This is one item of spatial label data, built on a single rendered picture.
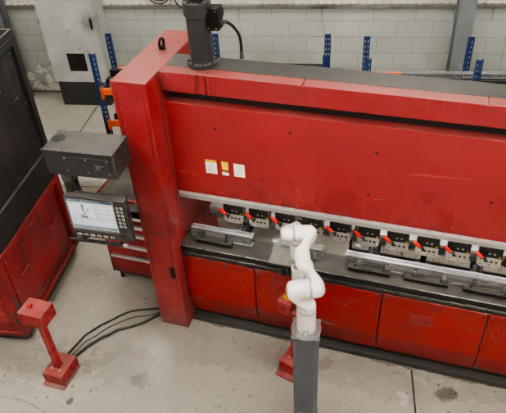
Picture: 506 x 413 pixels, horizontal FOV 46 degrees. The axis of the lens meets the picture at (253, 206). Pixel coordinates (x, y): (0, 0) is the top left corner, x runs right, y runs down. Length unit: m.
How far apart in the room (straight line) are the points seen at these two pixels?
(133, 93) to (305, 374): 2.13
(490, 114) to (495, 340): 1.76
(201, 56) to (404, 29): 4.53
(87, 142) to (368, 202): 1.89
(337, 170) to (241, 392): 1.92
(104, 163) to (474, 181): 2.30
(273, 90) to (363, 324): 1.97
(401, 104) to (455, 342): 1.92
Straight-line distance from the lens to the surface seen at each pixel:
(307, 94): 3.67
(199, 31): 3.83
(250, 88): 3.76
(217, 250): 4.59
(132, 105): 3.95
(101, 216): 4.17
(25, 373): 5.34
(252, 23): 8.06
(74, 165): 4.01
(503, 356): 4.76
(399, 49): 8.14
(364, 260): 4.40
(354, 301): 4.54
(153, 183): 4.25
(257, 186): 4.18
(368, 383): 4.87
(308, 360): 3.98
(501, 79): 5.78
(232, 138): 4.02
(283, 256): 4.31
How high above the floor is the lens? 3.96
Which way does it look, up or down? 38 degrees down
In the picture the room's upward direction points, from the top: 4 degrees counter-clockwise
